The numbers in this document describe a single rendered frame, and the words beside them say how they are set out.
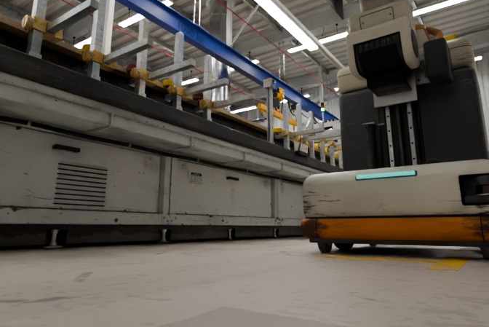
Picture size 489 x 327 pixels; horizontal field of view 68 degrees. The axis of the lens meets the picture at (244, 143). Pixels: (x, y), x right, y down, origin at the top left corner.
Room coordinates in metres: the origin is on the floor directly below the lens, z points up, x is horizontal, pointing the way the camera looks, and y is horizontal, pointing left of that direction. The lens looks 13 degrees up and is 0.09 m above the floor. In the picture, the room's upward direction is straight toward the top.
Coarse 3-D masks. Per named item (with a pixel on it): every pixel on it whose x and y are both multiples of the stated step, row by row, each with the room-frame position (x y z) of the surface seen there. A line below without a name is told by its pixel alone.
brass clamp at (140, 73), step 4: (132, 68) 1.63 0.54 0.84; (136, 68) 1.62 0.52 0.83; (140, 68) 1.63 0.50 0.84; (132, 72) 1.63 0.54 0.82; (136, 72) 1.62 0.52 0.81; (140, 72) 1.63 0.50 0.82; (144, 72) 1.65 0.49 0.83; (148, 72) 1.68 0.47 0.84; (132, 76) 1.63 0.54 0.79; (136, 76) 1.63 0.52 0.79; (140, 76) 1.64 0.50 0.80; (144, 76) 1.65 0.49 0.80; (148, 80) 1.68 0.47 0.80; (156, 80) 1.72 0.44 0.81; (148, 84) 1.73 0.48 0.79; (152, 84) 1.73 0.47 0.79; (156, 84) 1.73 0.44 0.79
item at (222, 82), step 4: (216, 80) 1.75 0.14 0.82; (220, 80) 1.73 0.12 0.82; (224, 80) 1.72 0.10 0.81; (204, 84) 1.79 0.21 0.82; (208, 84) 1.78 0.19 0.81; (212, 84) 1.76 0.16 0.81; (216, 84) 1.75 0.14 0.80; (220, 84) 1.74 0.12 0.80; (224, 84) 1.74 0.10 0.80; (188, 88) 1.86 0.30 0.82; (192, 88) 1.84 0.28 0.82; (196, 88) 1.82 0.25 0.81; (200, 88) 1.81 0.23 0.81; (204, 88) 1.79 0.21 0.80; (208, 88) 1.79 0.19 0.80; (212, 88) 1.79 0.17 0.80; (184, 92) 1.88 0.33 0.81; (188, 92) 1.86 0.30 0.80; (192, 92) 1.85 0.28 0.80; (196, 92) 1.85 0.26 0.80; (164, 96) 1.96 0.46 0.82; (168, 96) 1.94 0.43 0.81; (168, 100) 1.96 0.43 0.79
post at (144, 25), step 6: (144, 24) 1.65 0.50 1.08; (144, 30) 1.65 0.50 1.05; (138, 36) 1.66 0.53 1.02; (144, 36) 1.65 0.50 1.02; (138, 54) 1.66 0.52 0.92; (144, 54) 1.66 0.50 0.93; (138, 60) 1.65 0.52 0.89; (144, 60) 1.66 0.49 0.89; (138, 66) 1.65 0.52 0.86; (144, 66) 1.66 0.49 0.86; (138, 84) 1.65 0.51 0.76; (144, 84) 1.67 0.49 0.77; (138, 90) 1.64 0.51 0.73; (144, 90) 1.67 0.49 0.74
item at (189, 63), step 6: (186, 60) 1.53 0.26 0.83; (192, 60) 1.52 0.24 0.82; (168, 66) 1.59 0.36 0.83; (174, 66) 1.57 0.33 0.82; (180, 66) 1.55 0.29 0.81; (186, 66) 1.53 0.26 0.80; (192, 66) 1.53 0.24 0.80; (156, 72) 1.64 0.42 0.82; (162, 72) 1.61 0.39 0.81; (168, 72) 1.60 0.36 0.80; (174, 72) 1.60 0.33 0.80; (150, 78) 1.67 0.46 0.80; (156, 78) 1.67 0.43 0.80; (132, 84) 1.75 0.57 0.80
